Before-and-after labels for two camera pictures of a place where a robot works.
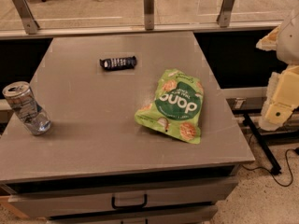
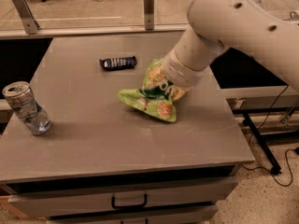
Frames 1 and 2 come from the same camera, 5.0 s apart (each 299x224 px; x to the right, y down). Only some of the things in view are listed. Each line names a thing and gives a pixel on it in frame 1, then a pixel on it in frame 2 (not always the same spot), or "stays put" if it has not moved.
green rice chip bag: x=176 y=108 -> x=156 y=96
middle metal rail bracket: x=149 y=8 stays put
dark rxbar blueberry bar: x=118 y=63 stays put
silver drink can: x=35 y=118 stays put
